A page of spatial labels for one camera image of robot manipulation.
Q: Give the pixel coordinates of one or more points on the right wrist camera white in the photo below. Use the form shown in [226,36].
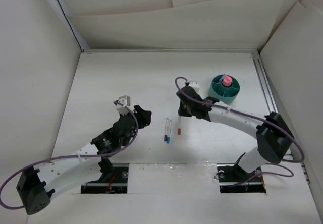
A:
[193,85]

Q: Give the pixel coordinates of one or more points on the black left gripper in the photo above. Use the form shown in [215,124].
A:
[143,116]

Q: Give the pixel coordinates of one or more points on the blue translucent stapler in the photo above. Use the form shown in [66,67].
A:
[222,77]

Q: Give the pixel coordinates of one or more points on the pink cap glue bottle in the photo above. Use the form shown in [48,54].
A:
[227,81]

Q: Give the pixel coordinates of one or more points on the aluminium rail right side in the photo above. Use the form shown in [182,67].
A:
[266,89]

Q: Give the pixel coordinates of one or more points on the blue cap white marker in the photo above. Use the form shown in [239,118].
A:
[169,131]

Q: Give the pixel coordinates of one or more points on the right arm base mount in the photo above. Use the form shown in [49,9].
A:
[232,179]

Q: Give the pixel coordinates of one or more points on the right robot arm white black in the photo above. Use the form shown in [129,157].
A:
[273,137]

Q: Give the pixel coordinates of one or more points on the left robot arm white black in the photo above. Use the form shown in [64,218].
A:
[38,186]

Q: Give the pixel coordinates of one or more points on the red cap white marker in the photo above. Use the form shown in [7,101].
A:
[179,125]

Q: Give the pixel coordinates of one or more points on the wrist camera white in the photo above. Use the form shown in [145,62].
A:
[193,85]
[121,104]

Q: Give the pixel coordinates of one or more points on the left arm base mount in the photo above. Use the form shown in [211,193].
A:
[113,179]

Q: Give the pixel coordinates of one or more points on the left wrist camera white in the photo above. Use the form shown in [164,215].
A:
[121,104]

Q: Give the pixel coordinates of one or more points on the purple cap white marker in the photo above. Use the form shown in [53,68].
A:
[166,129]

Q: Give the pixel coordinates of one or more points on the teal round divided container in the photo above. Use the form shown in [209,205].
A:
[224,94]

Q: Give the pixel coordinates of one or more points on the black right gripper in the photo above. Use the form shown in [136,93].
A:
[182,112]

